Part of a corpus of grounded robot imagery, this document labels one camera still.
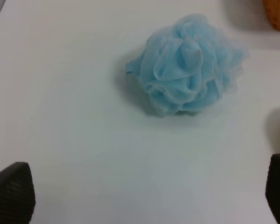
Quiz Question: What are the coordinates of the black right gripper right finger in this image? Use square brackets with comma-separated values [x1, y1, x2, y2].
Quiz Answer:
[265, 154, 280, 224]

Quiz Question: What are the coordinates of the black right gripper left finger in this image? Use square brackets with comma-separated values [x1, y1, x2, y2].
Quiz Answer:
[0, 162, 35, 224]

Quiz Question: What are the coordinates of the blue mesh bath sponge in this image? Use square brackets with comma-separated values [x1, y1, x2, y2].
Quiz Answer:
[126, 14, 248, 116]

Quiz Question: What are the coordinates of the orange wicker basket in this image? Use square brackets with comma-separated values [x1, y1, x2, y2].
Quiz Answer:
[263, 0, 280, 31]

